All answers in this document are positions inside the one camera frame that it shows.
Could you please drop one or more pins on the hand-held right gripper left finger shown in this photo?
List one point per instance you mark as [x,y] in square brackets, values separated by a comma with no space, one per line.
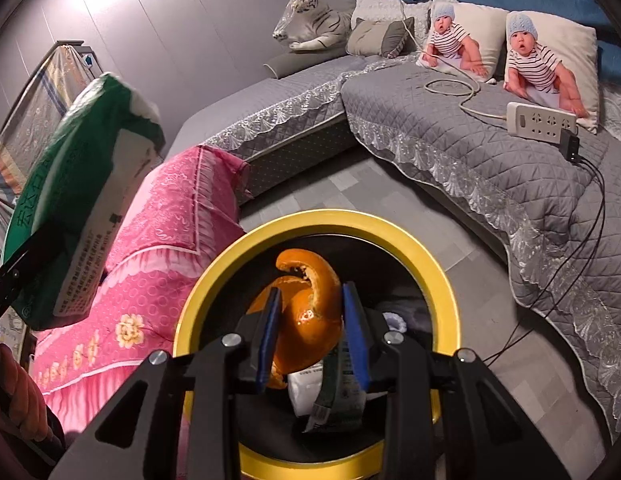
[268,345]

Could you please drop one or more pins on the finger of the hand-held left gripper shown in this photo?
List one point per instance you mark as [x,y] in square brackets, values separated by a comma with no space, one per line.
[10,275]

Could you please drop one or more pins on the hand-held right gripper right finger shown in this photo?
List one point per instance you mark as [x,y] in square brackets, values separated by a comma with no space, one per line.
[356,340]

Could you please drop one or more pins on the orange peel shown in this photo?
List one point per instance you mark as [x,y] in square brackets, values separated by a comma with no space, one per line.
[315,310]

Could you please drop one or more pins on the yellow trash bin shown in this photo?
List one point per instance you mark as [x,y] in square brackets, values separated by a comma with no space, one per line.
[215,280]

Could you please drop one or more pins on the large green white tissue pack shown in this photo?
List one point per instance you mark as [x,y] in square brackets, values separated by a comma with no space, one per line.
[65,185]

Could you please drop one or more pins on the person's left hand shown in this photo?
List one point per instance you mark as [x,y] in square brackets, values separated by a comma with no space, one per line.
[15,390]

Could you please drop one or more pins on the green white packet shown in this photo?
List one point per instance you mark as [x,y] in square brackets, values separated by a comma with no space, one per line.
[340,390]

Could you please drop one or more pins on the white plastic packet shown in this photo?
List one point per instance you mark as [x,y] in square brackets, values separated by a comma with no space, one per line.
[305,390]

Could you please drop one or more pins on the pink floral blanket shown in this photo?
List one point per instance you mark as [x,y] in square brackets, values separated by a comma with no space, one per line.
[165,240]

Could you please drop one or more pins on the striped floral wardrobe cloth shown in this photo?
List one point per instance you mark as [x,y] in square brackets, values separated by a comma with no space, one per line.
[35,110]

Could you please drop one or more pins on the grey quilted sofa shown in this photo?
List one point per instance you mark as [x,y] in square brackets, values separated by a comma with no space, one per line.
[270,105]
[490,185]

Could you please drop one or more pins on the grey bolster pillow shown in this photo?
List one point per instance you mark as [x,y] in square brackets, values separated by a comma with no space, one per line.
[295,62]

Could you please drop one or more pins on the white power strip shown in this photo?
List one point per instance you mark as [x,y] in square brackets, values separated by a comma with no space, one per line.
[540,121]

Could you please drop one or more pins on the black plug adapter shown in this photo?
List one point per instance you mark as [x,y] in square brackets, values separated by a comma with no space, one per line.
[569,145]

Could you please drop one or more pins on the grey green pillow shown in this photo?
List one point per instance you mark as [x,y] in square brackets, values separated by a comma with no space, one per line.
[375,37]

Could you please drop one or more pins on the white tiger plush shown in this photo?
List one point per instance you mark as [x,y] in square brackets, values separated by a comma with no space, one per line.
[315,20]

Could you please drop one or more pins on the baby print pillow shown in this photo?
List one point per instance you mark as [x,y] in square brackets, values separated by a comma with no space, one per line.
[575,50]
[483,30]

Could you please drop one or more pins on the white quilted pillow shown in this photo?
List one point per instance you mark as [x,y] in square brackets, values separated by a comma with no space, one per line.
[380,5]

